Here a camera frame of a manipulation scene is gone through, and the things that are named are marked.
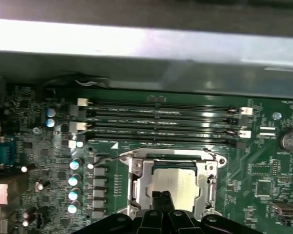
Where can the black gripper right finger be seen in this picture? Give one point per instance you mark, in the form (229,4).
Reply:
(183,221)

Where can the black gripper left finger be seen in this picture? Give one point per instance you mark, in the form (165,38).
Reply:
(151,221)

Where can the metal socket cover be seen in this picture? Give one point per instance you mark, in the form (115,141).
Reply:
(143,195)

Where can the silver-topped CPU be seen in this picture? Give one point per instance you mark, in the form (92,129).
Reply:
(175,178)

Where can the CPU socket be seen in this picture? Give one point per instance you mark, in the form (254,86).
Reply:
(219,161)

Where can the blue-topped capacitor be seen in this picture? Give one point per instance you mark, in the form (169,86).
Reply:
(72,208)
(72,195)
(74,164)
(72,181)
(50,112)
(50,122)

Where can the green motherboard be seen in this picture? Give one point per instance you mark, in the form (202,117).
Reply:
(246,158)

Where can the internal USB port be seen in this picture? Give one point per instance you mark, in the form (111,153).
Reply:
(283,210)

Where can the round coin cell battery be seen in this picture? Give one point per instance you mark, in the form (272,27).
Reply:
(291,141)

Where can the blue port connector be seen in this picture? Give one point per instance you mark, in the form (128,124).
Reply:
(2,153)

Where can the black PC case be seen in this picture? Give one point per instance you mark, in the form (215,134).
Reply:
(146,36)

